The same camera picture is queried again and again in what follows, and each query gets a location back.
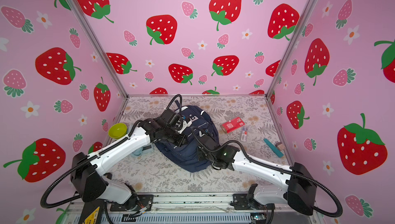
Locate navy blue student backpack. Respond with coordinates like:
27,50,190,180
155,105,219,173

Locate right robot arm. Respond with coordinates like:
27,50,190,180
191,126,343,217

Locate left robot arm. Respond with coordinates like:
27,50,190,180
40,106,192,209

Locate red small card pack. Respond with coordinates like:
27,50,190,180
221,117,245,133

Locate green lid clear jar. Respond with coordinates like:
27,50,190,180
108,123,128,140

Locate teal pen case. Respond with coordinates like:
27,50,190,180
263,138,284,158

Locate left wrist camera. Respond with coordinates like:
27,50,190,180
178,115,192,133

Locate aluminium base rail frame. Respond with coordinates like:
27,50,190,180
63,191,325,224

